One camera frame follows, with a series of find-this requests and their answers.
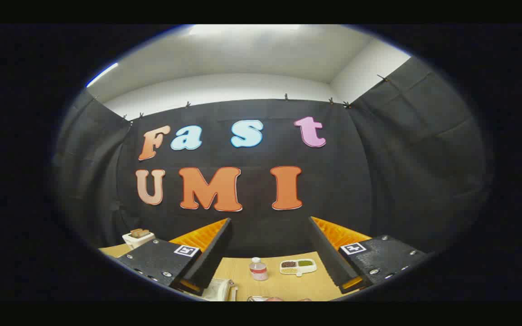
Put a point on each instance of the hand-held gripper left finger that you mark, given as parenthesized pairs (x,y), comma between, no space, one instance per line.
(213,253)

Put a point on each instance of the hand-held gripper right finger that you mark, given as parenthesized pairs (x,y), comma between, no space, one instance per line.
(329,253)

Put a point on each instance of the white divided tray with beans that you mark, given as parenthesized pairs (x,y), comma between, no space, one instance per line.
(298,268)

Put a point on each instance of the clear bottle with red label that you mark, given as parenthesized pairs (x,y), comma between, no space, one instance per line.
(258,270)

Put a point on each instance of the white toaster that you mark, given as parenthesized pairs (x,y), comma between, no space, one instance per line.
(141,241)

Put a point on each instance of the bread slice in toaster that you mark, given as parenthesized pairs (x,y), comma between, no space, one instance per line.
(139,232)

